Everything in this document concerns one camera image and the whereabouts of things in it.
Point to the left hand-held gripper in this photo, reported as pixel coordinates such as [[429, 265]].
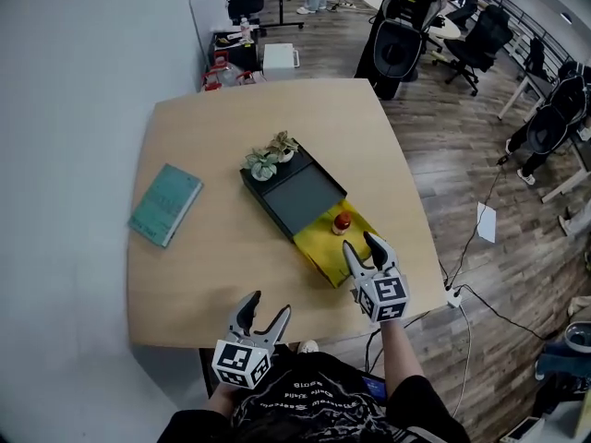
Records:
[[240, 362]]

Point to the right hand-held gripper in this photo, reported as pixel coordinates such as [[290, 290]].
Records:
[[385, 295]]

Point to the small red-capped bottle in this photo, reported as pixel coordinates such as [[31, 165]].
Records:
[[342, 223]]

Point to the black box with yellow drawer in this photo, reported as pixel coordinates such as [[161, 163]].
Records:
[[295, 196]]

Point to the person's right forearm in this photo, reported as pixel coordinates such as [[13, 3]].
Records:
[[398, 353]]

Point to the person's left forearm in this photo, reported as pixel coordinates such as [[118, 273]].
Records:
[[221, 399]]

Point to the pink labelled bottle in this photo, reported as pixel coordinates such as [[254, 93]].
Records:
[[245, 29]]

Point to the person's light shoe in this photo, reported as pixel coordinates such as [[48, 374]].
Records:
[[308, 346]]

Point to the white power strip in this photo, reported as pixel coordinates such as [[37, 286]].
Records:
[[453, 297]]

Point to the person's black printed t-shirt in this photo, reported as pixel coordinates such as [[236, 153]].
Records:
[[314, 404]]

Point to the white paper sheet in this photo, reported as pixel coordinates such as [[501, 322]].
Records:
[[487, 222]]

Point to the blue screen device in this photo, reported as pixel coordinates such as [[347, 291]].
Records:
[[375, 388]]

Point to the brownish potted plant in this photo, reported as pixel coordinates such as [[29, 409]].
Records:
[[282, 145]]

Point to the pale green potted plant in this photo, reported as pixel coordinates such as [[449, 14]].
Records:
[[261, 164]]

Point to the teal book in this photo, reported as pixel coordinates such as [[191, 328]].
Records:
[[164, 206]]

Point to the white small cabinet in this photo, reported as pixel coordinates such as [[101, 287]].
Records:
[[280, 62]]

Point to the white desk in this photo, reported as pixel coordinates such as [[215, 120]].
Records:
[[575, 173], [526, 86]]

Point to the black low cabinet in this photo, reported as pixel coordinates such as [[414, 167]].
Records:
[[240, 53]]

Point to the white round table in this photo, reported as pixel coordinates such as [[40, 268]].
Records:
[[450, 28]]

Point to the black office chair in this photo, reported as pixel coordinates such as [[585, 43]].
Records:
[[485, 39]]

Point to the black swivel chair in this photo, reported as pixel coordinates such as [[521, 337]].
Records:
[[244, 5]]

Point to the black metal railing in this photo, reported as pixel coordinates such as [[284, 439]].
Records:
[[526, 21]]

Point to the black stand frame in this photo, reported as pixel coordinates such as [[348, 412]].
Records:
[[281, 12]]

